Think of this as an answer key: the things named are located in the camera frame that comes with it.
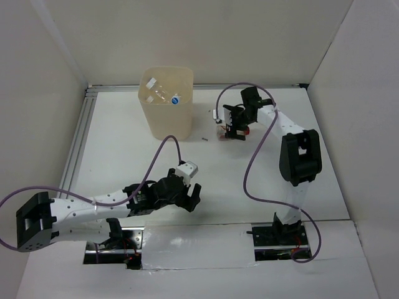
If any small bottle red cap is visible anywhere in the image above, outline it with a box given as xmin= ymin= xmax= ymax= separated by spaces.
xmin=216 ymin=125 xmax=250 ymax=140

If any aluminium frame rail back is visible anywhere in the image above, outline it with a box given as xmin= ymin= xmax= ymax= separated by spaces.
xmin=86 ymin=83 xmax=309 ymax=93

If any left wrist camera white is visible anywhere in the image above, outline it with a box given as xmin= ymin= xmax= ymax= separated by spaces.
xmin=175 ymin=161 xmax=198 ymax=186

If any aluminium frame rail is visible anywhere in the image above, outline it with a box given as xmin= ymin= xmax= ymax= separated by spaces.
xmin=86 ymin=83 xmax=309 ymax=93
xmin=59 ymin=88 xmax=98 ymax=191

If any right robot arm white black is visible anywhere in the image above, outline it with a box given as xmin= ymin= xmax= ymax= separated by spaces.
xmin=213 ymin=83 xmax=322 ymax=244

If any clear bottle diagonal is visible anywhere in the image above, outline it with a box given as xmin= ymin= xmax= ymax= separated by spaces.
xmin=145 ymin=77 xmax=168 ymax=98

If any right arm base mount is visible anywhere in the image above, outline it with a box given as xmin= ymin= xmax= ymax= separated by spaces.
xmin=246 ymin=214 xmax=312 ymax=262

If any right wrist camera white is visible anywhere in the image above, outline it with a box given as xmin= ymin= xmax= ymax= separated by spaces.
xmin=213 ymin=108 xmax=232 ymax=127

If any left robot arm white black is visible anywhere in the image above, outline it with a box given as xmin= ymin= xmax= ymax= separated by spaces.
xmin=16 ymin=162 xmax=201 ymax=252

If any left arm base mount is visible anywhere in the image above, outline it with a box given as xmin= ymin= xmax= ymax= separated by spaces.
xmin=83 ymin=218 xmax=144 ymax=270

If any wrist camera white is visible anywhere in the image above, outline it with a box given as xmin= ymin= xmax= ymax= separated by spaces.
xmin=175 ymin=161 xmax=198 ymax=186
xmin=213 ymin=108 xmax=232 ymax=127

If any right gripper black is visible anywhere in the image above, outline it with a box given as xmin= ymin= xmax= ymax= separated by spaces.
xmin=226 ymin=105 xmax=256 ymax=141

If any aluminium frame rail left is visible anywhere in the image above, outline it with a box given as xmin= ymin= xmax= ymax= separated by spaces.
xmin=59 ymin=88 xmax=98 ymax=191

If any clear bottle white cap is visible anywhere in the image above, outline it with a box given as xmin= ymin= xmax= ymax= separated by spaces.
xmin=152 ymin=88 xmax=181 ymax=105

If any beige plastic bin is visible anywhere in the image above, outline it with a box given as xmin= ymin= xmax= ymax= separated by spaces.
xmin=138 ymin=66 xmax=194 ymax=141

